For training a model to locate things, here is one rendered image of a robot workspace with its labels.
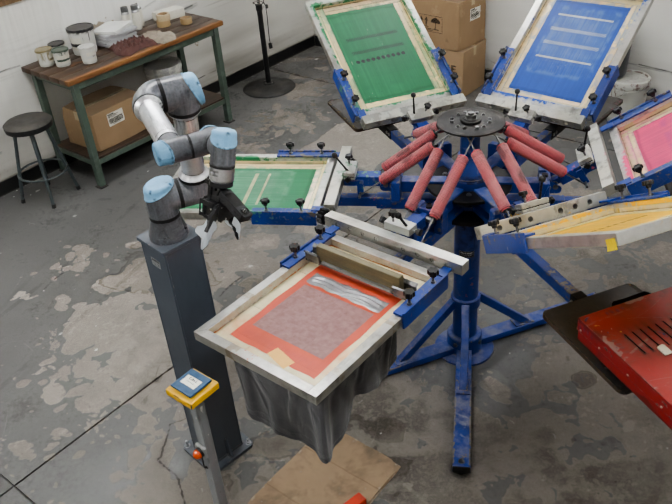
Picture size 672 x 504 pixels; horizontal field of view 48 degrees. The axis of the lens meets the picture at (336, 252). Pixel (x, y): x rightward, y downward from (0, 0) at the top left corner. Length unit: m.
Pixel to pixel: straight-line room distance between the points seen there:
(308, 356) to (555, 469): 1.40
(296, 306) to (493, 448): 1.25
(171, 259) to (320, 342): 0.66
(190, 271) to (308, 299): 0.48
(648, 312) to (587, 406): 1.28
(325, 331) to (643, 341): 1.07
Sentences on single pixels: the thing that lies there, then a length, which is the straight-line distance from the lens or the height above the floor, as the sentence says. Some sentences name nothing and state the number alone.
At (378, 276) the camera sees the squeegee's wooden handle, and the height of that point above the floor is 1.03.
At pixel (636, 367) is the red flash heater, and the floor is 1.10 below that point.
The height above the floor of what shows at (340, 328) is 0.96.
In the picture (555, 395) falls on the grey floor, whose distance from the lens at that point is 3.94.
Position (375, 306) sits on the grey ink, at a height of 0.96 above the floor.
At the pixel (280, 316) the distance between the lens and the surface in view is 2.88.
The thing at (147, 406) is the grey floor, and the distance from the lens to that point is 4.06.
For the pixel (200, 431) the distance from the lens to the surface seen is 2.80.
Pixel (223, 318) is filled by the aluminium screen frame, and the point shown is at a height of 0.99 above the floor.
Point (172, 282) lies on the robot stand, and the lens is 3.00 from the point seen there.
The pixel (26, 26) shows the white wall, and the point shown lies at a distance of 6.26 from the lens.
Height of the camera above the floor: 2.75
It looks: 34 degrees down
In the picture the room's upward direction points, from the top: 5 degrees counter-clockwise
